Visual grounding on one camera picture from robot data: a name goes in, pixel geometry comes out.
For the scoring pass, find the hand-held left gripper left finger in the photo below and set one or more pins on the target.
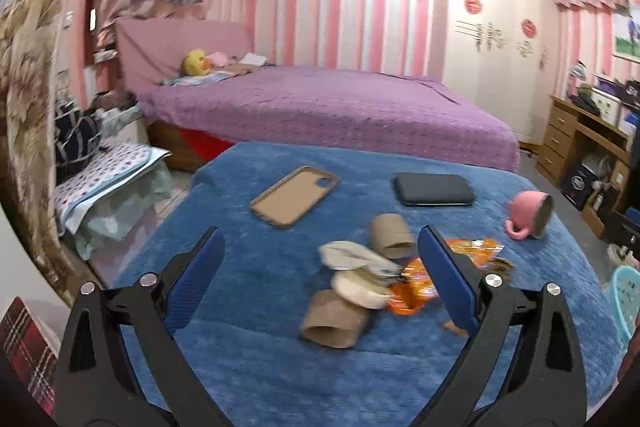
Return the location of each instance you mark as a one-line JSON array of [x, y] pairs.
[[197, 274]]

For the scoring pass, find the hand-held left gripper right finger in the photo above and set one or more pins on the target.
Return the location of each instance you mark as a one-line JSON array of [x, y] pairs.
[[445, 277]]

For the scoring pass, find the orange snack wrapper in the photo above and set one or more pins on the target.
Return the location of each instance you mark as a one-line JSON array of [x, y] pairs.
[[480, 254]]

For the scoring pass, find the orange plastic cup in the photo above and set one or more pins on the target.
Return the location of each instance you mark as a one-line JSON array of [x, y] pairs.
[[407, 299]]

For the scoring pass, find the cream paper wad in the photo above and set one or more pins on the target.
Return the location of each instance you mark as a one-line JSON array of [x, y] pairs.
[[360, 289]]

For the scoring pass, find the white tissue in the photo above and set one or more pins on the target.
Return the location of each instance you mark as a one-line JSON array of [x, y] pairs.
[[350, 257]]

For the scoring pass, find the short cardboard tube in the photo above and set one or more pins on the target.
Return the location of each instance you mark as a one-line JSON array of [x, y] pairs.
[[332, 319]]

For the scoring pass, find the teal plastic basket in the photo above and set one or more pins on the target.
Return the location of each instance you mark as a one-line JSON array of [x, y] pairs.
[[625, 302]]

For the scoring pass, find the brown paper scrap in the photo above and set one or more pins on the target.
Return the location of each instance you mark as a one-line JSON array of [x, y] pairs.
[[452, 328]]

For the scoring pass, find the torn cardboard tube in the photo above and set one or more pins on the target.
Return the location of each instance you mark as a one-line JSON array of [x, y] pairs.
[[392, 234]]

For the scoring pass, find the dark blue flat case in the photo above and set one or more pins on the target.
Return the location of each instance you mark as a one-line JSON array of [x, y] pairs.
[[432, 189]]

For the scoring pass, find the green cloth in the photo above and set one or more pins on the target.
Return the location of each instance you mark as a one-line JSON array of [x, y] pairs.
[[130, 202]]

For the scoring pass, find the pink mug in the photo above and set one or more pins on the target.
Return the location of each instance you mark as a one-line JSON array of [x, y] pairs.
[[525, 214]]

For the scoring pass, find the beige phone case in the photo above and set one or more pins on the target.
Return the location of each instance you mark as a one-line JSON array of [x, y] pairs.
[[295, 196]]

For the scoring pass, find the blue fleece blanket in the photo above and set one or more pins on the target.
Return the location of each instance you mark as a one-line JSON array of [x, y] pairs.
[[280, 382]]

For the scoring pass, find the polka dot cloth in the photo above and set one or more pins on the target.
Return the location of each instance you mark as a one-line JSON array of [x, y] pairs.
[[100, 174]]

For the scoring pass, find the black box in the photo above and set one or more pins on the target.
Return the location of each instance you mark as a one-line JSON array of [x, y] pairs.
[[577, 187]]

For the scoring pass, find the dark plaid bag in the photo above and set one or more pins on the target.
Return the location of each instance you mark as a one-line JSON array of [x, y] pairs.
[[75, 139]]

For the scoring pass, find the black chair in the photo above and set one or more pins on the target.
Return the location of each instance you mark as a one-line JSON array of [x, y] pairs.
[[622, 227]]

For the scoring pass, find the wooden desk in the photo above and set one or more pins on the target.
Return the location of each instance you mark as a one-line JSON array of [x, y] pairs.
[[560, 132]]

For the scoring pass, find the red plaid box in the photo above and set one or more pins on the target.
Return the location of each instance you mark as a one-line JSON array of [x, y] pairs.
[[25, 352]]

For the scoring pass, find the purple bed cover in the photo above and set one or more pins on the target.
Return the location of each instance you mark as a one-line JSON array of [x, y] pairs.
[[325, 107]]

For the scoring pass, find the yellow duck plush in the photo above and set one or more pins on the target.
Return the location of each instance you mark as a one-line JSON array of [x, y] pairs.
[[195, 62]]

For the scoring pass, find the pink plush toy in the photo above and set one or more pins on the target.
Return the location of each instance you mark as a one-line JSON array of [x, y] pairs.
[[220, 58]]

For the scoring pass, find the white wardrobe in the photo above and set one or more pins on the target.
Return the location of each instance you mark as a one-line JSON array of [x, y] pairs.
[[495, 57]]

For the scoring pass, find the pink headboard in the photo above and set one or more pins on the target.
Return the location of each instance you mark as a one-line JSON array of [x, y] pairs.
[[165, 47]]

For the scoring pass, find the white storage box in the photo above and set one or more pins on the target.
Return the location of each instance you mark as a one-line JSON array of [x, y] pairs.
[[606, 106]]

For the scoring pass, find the floral curtain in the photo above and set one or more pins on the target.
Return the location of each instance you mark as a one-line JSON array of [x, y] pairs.
[[30, 107]]

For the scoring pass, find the wall poster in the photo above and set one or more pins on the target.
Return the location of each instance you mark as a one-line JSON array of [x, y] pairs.
[[627, 34]]

